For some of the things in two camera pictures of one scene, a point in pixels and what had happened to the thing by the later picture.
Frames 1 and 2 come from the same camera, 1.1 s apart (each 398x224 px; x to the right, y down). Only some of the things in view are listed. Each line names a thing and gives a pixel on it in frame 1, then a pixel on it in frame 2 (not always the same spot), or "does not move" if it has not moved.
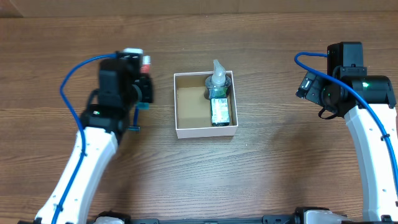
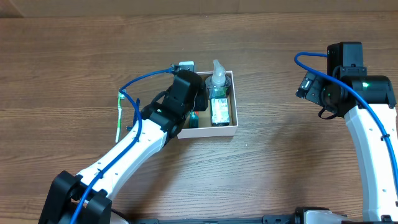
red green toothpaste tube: x=147 y=86 → x=194 y=119
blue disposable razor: x=135 y=127 does not move
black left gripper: x=145 y=90 → x=201 y=101
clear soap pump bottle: x=217 y=85 does not move
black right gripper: x=311 y=91 does not move
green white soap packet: x=220 y=112 does not move
